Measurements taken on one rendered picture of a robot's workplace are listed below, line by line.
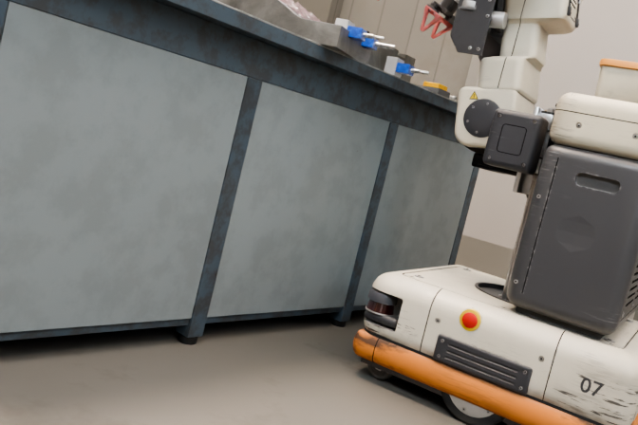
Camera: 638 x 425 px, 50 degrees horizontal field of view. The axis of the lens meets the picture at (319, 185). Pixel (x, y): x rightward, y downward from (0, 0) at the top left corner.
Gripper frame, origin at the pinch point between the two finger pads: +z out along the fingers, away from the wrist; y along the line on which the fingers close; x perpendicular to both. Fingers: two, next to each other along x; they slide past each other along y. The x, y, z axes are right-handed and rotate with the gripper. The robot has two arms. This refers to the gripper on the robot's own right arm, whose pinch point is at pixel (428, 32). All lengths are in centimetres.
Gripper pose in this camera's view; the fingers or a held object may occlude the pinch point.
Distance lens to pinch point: 234.3
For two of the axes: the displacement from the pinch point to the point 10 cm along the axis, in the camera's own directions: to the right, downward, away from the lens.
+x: 6.3, 6.5, -4.2
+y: -5.0, -0.6, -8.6
